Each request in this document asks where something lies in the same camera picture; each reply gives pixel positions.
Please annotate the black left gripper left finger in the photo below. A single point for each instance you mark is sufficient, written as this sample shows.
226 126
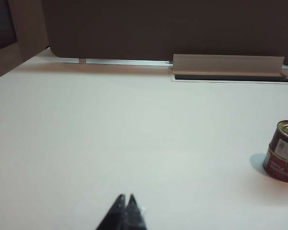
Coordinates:
115 215

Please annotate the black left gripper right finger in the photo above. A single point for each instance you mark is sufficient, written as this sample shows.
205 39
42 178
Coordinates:
134 215

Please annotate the tomato can with white label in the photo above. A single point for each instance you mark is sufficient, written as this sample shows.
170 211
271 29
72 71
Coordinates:
284 141

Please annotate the red tomato paste can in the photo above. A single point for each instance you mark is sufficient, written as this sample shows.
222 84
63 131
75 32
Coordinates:
278 171

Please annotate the grey desk divider panel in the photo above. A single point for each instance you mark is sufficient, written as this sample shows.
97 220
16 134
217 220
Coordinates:
158 28

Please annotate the long metal divider bracket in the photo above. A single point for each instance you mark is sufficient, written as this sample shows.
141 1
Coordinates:
127 61

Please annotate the short metal divider bracket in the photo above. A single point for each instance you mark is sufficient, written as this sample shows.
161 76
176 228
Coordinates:
67 60

